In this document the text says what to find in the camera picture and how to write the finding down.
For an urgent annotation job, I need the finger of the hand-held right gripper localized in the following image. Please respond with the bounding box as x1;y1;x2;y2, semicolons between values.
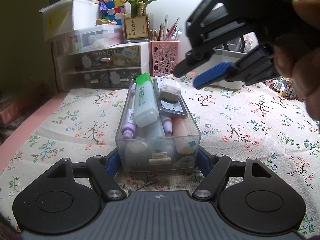
194;44;278;89
174;0;250;78

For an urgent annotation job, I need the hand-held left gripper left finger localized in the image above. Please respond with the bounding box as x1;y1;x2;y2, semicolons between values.
46;148;127;202

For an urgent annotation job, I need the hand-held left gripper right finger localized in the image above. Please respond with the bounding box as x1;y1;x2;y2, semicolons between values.
191;148;274;202

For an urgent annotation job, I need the clear plastic box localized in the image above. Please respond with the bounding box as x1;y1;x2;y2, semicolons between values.
115;76;202;173

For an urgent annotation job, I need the white eraser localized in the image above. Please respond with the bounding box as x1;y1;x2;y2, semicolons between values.
159;79;182;102

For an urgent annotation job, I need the peach highlighter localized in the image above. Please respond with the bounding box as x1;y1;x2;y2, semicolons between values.
172;117;195;145

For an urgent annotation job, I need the purple clear gel pen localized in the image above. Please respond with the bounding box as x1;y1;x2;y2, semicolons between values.
122;82;137;140

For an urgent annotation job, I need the green highlighter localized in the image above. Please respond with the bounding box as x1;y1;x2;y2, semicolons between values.
134;72;160;128

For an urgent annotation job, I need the lilac marker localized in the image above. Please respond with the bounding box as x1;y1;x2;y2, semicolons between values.
161;114;173;137

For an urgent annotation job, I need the pale blue highlighter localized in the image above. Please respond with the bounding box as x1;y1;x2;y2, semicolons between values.
146;119;166;145

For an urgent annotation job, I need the person's right hand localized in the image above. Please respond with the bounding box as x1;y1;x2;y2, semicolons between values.
274;0;320;120

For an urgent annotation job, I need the pink mesh pen holder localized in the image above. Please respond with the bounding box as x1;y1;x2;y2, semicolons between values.
151;40;180;77

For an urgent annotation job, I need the bunch of pencils and pens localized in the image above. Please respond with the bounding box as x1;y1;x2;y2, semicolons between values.
149;14;184;42

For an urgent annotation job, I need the black magnifying glass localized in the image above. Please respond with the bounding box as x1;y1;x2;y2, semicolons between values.
224;35;250;53

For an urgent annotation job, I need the floral tablecloth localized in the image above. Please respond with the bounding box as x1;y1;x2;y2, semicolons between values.
0;74;320;240

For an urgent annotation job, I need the glass vase with brown label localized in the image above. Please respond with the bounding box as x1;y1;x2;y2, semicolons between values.
122;12;155;44

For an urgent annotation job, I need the cartoon cat printed box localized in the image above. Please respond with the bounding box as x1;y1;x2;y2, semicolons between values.
265;76;299;101

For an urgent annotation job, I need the small golden figurine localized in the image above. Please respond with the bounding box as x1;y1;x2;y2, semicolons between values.
96;17;118;26

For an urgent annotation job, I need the clear lidded storage box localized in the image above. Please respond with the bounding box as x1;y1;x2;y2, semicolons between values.
51;25;124;53

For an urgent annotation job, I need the colourful puzzle cube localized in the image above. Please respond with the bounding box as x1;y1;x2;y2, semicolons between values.
104;0;126;25

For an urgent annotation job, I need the white drawer organizer with stickers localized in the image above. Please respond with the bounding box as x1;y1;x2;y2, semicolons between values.
52;41;153;92

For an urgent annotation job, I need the white box with bubble wrap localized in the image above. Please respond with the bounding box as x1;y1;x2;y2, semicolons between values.
39;0;100;41

